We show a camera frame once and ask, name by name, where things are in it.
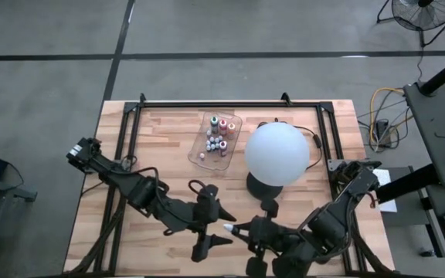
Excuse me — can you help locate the black power adapter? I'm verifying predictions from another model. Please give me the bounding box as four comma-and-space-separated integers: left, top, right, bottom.
375, 120, 392, 142

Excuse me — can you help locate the grey side table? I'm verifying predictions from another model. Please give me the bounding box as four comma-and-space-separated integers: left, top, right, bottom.
403, 80, 445, 188

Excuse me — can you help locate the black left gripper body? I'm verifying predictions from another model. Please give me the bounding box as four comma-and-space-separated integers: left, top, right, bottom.
189, 183, 224, 263

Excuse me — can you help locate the white paper sheet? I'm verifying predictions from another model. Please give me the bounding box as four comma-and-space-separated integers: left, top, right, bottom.
372, 168, 399, 214

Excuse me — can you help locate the dark grey desk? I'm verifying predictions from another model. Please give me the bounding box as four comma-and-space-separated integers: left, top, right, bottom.
417, 185, 445, 278

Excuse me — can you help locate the black floor fan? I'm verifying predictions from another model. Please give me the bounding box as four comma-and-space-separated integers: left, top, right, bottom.
375, 0, 445, 49

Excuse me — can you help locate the clear plastic bin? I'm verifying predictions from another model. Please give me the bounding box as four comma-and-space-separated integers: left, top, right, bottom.
187, 110, 243, 171

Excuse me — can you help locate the black metal table frame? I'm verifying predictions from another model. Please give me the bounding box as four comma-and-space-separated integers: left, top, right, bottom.
62, 92, 397, 278

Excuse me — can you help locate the yellow cable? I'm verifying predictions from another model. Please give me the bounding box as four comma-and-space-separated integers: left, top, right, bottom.
369, 87, 406, 146

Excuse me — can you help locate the grey computer stand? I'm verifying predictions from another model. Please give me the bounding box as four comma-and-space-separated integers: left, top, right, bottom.
0, 160, 39, 278

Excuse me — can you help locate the black lamp power cord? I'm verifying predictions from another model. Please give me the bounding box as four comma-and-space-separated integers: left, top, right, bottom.
256, 117, 324, 171

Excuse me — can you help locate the white globe lamp black base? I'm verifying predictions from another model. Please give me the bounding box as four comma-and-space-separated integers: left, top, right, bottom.
243, 121, 311, 202

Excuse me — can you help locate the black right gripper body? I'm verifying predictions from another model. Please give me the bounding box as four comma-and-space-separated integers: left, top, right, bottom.
244, 196, 284, 278

